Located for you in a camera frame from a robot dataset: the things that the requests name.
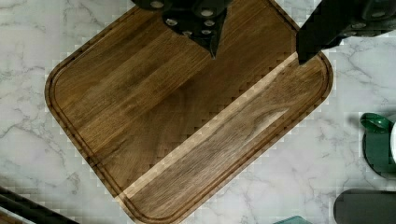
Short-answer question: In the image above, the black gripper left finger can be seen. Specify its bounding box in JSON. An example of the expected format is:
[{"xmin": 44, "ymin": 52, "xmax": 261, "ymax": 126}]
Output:
[{"xmin": 132, "ymin": 0, "xmax": 233, "ymax": 59}]

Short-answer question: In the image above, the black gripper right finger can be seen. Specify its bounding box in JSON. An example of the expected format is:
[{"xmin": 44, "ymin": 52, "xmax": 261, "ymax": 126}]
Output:
[{"xmin": 296, "ymin": 0, "xmax": 396, "ymax": 64}]

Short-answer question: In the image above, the dark wooden cutting board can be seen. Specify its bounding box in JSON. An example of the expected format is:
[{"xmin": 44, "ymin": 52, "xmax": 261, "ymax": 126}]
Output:
[{"xmin": 45, "ymin": 0, "xmax": 332, "ymax": 224}]

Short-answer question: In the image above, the green ceramic mug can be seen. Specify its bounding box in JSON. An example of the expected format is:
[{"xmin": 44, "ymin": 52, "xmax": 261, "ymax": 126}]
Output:
[{"xmin": 360, "ymin": 113, "xmax": 396, "ymax": 179}]

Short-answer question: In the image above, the dark grey container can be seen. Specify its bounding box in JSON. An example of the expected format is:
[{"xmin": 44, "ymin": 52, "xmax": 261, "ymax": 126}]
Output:
[{"xmin": 333, "ymin": 189, "xmax": 396, "ymax": 224}]

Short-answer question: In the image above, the teal object edge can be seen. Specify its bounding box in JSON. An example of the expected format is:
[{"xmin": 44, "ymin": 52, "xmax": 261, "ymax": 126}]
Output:
[{"xmin": 275, "ymin": 216, "xmax": 312, "ymax": 224}]

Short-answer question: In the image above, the dark bronze drawer handle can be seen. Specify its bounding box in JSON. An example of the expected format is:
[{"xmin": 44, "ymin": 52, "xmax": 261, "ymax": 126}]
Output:
[{"xmin": 0, "ymin": 188, "xmax": 78, "ymax": 224}]

